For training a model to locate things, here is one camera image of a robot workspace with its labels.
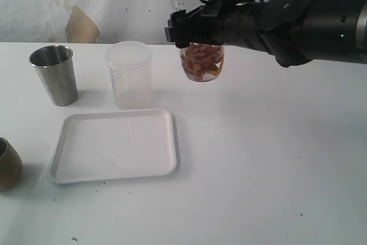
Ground translucent plastic container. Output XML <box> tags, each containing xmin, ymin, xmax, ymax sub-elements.
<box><xmin>106</xmin><ymin>41</ymin><xmax>153</xmax><ymax>109</ymax></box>

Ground stainless steel cup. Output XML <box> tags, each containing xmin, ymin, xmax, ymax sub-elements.
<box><xmin>29</xmin><ymin>45</ymin><xmax>79</xmax><ymax>107</ymax></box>

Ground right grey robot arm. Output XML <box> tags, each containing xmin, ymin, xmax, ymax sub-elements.
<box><xmin>165</xmin><ymin>0</ymin><xmax>366</xmax><ymax>67</ymax></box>

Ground brown food pieces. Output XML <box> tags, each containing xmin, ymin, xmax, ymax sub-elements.
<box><xmin>179</xmin><ymin>43</ymin><xmax>225</xmax><ymax>82</ymax></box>

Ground white rectangular tray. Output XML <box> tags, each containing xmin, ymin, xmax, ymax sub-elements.
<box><xmin>48</xmin><ymin>109</ymin><xmax>177</xmax><ymax>185</ymax></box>

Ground brown wooden cup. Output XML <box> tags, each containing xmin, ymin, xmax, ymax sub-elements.
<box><xmin>0</xmin><ymin>137</ymin><xmax>22</xmax><ymax>191</ymax></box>

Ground clear graduated shaker body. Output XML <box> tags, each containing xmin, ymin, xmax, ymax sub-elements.
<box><xmin>171</xmin><ymin>0</ymin><xmax>225</xmax><ymax>82</ymax></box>

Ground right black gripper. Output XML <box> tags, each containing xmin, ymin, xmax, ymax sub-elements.
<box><xmin>165</xmin><ymin>0</ymin><xmax>229</xmax><ymax>49</ymax></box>

